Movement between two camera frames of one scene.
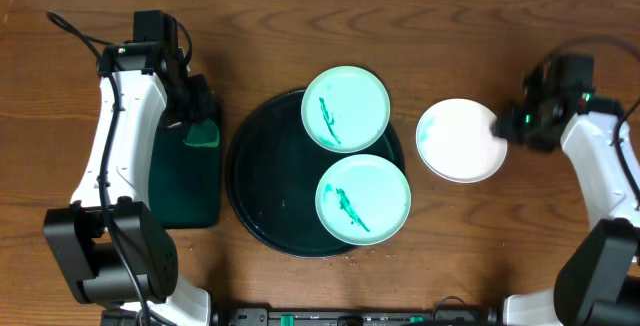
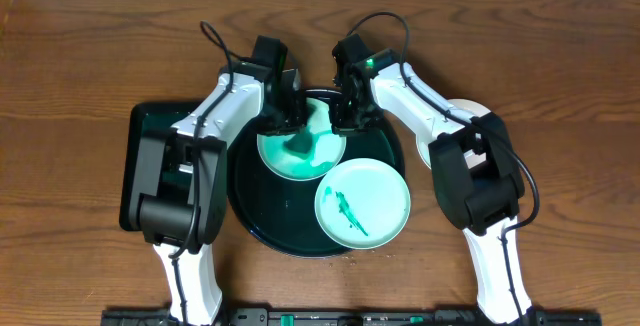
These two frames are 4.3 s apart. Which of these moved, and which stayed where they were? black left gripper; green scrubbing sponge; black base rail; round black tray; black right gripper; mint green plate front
Moved: black left gripper; green scrubbing sponge; black right gripper
Stayed: round black tray; mint green plate front; black base rail
